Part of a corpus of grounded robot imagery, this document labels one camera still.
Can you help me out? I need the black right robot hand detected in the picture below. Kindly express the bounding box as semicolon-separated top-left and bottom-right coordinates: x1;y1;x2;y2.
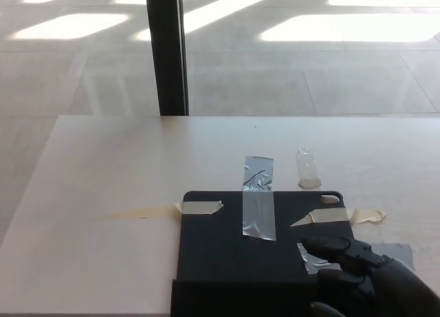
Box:
301;236;440;317

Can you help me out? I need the black folding tablet cover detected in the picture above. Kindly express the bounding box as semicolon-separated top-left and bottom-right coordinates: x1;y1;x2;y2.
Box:
170;190;355;317

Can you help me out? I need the short beige masking tape strip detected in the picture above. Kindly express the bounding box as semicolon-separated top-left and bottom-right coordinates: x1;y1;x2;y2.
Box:
289;208;387;228

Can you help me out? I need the clear tape strip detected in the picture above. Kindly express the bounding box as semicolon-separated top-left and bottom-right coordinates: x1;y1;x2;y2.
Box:
296;147;322;189

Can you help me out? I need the long beige masking tape strip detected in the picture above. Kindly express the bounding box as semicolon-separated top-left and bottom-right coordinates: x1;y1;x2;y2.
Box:
100;200;225;221

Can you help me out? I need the wide grey duct tape strip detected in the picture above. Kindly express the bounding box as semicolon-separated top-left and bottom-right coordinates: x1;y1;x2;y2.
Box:
296;241;415;274

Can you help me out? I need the long grey duct tape strip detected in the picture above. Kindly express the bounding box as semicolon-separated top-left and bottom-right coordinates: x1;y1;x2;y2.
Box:
242;155;277;241

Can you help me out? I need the black window frame post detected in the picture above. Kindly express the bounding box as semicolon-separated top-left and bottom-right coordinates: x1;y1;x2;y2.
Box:
144;0;190;117

